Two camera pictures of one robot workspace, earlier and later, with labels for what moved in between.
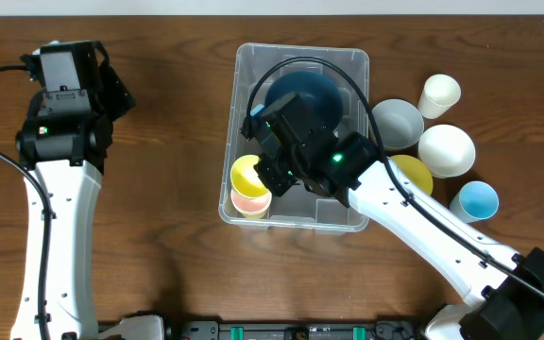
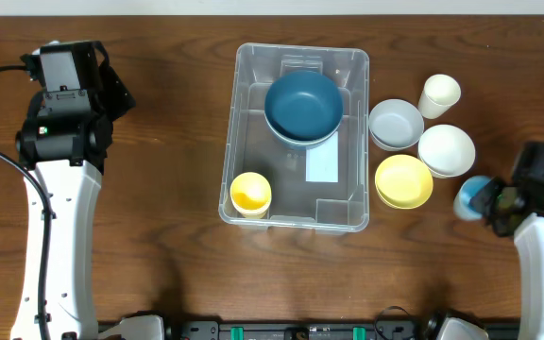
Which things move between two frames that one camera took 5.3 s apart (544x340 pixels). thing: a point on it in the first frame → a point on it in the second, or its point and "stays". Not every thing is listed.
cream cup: (439, 93) stays
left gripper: (117, 90) stays
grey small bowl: (399, 124) stays
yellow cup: (245, 178) → (250, 192)
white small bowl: (447, 151) stays
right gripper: (275, 173) → (491, 203)
